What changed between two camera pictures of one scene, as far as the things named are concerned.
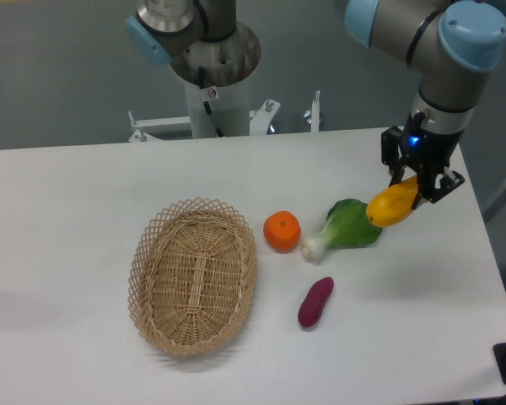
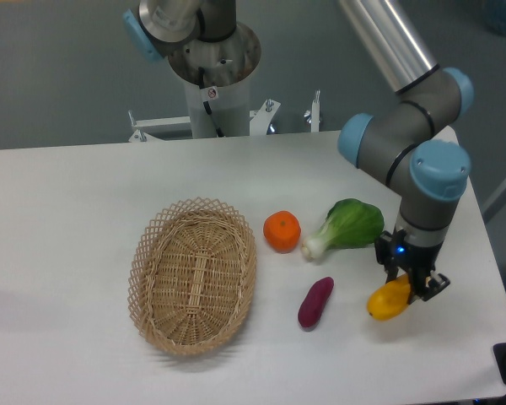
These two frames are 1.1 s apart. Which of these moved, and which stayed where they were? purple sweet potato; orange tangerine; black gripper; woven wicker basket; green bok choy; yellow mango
Moved: yellow mango; black gripper
Stayed: green bok choy; purple sweet potato; woven wicker basket; orange tangerine
